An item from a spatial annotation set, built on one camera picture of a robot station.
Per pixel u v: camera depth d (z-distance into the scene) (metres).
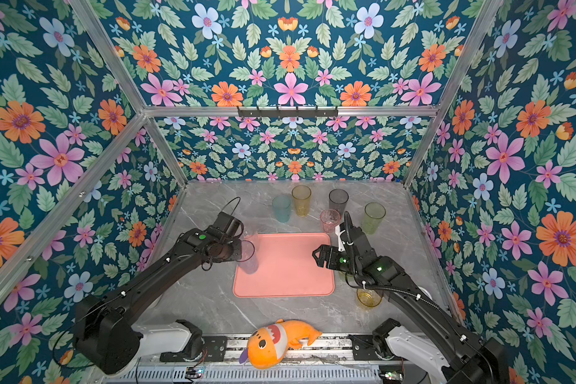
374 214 0.91
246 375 0.77
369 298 0.84
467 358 0.39
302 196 0.99
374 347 0.67
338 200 0.96
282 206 0.99
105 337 0.39
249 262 0.78
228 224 0.64
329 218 1.04
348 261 0.63
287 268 0.92
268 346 0.66
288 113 0.93
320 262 0.68
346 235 0.56
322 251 0.68
